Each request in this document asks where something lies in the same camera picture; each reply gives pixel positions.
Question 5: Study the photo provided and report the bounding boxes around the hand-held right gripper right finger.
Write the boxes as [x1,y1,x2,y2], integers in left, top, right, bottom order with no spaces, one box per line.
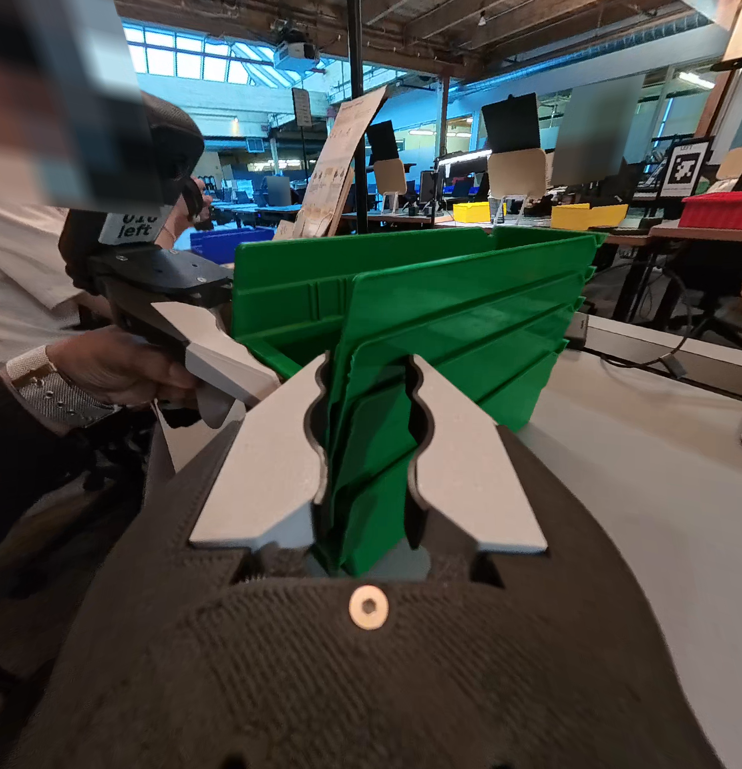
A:
[404,353,550,555]

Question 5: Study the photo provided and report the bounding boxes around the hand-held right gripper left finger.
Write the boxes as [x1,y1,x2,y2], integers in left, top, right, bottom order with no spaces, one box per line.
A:
[188,352,332,552]

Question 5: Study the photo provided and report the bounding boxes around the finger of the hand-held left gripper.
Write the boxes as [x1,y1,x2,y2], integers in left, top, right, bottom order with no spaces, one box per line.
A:
[150,300,283,431]

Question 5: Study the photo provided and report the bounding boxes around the person's left hand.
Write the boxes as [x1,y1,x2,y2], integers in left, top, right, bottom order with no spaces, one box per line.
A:
[46,326,200,411]

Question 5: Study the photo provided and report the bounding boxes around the blue bin with tag label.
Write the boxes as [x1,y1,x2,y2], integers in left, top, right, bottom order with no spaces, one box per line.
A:
[189,227,277,266]

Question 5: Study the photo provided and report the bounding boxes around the person's white shirt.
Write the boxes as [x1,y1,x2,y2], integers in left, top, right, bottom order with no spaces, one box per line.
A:
[0,201,110,368]

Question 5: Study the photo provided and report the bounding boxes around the silver mesh wristwatch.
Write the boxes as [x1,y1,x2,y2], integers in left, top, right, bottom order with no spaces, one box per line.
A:
[3,344,124,435]

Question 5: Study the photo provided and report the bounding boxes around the black pole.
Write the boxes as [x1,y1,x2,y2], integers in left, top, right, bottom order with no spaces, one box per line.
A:
[346,0,370,236]

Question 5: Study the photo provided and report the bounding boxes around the white ceiling projector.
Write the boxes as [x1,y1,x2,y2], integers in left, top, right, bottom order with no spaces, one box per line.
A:
[272,21,322,71]

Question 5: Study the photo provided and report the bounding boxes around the yellow plastic bin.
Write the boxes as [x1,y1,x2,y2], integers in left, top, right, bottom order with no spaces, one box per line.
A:
[550,203,630,232]
[452,201,507,224]

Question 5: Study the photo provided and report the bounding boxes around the red plastic bin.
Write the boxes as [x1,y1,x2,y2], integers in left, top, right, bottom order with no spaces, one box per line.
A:
[679,191,742,230]

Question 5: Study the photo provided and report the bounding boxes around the black-and-white tag sign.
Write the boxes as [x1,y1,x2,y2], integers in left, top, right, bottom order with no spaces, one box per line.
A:
[658,138,712,200]

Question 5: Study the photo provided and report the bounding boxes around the black cable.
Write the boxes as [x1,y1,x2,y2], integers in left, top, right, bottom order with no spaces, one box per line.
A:
[598,264,691,380]

